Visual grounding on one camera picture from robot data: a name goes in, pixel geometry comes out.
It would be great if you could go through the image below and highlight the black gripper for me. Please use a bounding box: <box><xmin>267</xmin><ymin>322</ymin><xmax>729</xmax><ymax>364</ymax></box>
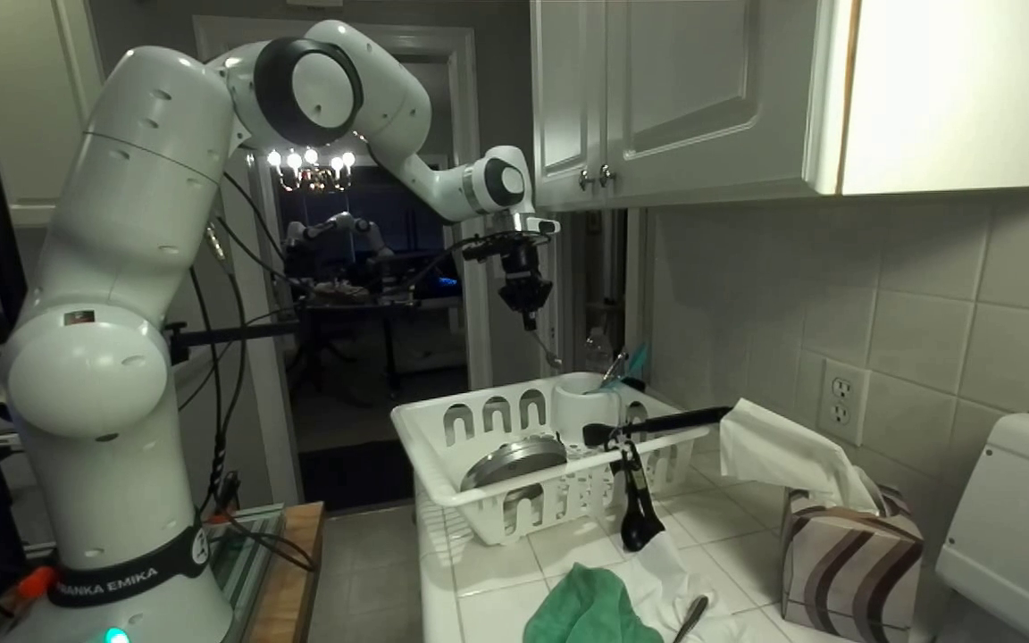
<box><xmin>495</xmin><ymin>242</ymin><xmax>558</xmax><ymax>337</ymax></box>

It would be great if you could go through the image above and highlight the metal spoon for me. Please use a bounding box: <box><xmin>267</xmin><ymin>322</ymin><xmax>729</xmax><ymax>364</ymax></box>
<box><xmin>669</xmin><ymin>595</ymin><xmax>716</xmax><ymax>643</ymax></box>
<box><xmin>595</xmin><ymin>347</ymin><xmax>637</xmax><ymax>393</ymax></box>
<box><xmin>520</xmin><ymin>316</ymin><xmax>569</xmax><ymax>375</ymax></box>

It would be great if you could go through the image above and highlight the clear glass jar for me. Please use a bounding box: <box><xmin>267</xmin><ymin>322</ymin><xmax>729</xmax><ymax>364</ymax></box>
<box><xmin>576</xmin><ymin>325</ymin><xmax>614</xmax><ymax>370</ymax></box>

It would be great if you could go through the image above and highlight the dark cluttered dining table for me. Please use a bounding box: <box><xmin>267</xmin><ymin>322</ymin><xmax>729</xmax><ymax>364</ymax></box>
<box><xmin>279</xmin><ymin>212</ymin><xmax>471</xmax><ymax>403</ymax></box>

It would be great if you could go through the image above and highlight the teal slotted spatula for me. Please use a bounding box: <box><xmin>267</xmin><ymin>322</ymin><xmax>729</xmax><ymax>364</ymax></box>
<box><xmin>619</xmin><ymin>341</ymin><xmax>654</xmax><ymax>389</ymax></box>

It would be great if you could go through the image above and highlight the glass pot lid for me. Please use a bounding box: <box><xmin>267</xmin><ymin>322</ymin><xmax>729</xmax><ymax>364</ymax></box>
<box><xmin>461</xmin><ymin>429</ymin><xmax>576</xmax><ymax>497</ymax></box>

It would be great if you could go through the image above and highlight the white plastic dish rack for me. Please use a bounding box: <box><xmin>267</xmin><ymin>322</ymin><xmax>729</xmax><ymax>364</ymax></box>
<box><xmin>387</xmin><ymin>370</ymin><xmax>729</xmax><ymax>602</ymax></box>

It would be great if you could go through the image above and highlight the black ladle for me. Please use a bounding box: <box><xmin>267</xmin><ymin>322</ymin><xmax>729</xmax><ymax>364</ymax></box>
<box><xmin>607</xmin><ymin>429</ymin><xmax>673</xmax><ymax>553</ymax></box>

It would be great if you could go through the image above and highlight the lit chandelier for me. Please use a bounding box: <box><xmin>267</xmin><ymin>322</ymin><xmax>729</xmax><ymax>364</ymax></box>
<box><xmin>262</xmin><ymin>142</ymin><xmax>362</xmax><ymax>198</ymax></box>

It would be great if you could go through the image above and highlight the white dish cloth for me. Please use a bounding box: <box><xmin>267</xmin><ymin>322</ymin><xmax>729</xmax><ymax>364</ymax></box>
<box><xmin>607</xmin><ymin>545</ymin><xmax>722</xmax><ymax>643</ymax></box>

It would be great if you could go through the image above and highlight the white towel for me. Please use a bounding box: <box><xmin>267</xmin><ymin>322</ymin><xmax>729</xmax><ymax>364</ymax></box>
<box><xmin>717</xmin><ymin>397</ymin><xmax>885</xmax><ymax>518</ymax></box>

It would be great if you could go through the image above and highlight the green cloth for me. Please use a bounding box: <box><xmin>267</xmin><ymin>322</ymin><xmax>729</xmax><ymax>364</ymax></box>
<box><xmin>519</xmin><ymin>561</ymin><xmax>669</xmax><ymax>643</ymax></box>

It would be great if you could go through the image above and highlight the black horizontal clamp rod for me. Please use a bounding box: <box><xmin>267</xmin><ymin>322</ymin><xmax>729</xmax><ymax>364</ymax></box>
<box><xmin>165</xmin><ymin>316</ymin><xmax>308</xmax><ymax>364</ymax></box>

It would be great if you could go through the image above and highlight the wooden table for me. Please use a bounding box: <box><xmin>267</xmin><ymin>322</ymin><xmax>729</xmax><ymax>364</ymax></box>
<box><xmin>239</xmin><ymin>497</ymin><xmax>332</xmax><ymax>643</ymax></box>

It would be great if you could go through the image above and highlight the white gas stove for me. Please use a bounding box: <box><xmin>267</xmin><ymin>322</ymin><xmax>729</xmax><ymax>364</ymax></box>
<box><xmin>931</xmin><ymin>406</ymin><xmax>1029</xmax><ymax>643</ymax></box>

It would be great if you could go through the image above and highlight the white corner cupboard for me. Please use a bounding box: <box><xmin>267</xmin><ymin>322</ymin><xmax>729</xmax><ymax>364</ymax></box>
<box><xmin>0</xmin><ymin>0</ymin><xmax>102</xmax><ymax>231</ymax></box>

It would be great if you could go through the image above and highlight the black long-handled utensil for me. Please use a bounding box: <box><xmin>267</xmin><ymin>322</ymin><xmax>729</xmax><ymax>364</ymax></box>
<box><xmin>577</xmin><ymin>399</ymin><xmax>738</xmax><ymax>455</ymax></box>

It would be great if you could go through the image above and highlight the white kitchen door frame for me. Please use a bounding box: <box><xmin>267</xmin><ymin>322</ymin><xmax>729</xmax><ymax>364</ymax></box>
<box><xmin>189</xmin><ymin>11</ymin><xmax>495</xmax><ymax>506</ymax></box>

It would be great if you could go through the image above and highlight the white wall cabinet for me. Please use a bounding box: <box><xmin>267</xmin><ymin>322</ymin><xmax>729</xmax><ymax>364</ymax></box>
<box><xmin>524</xmin><ymin>0</ymin><xmax>1029</xmax><ymax>218</ymax></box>

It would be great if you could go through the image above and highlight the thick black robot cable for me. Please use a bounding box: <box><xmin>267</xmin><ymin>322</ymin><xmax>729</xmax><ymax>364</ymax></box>
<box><xmin>182</xmin><ymin>165</ymin><xmax>319</xmax><ymax>577</ymax></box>

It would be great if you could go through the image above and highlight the white wall outlet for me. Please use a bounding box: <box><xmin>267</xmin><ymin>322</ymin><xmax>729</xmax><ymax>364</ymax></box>
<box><xmin>816</xmin><ymin>356</ymin><xmax>870</xmax><ymax>452</ymax></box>

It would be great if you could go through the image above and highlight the aluminium base frame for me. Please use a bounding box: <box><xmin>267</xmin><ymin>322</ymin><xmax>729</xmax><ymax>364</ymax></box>
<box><xmin>202</xmin><ymin>505</ymin><xmax>292</xmax><ymax>635</ymax></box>

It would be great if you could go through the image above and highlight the orange clamp handle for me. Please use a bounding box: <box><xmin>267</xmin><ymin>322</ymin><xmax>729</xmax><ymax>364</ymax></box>
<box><xmin>0</xmin><ymin>561</ymin><xmax>61</xmax><ymax>626</ymax></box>

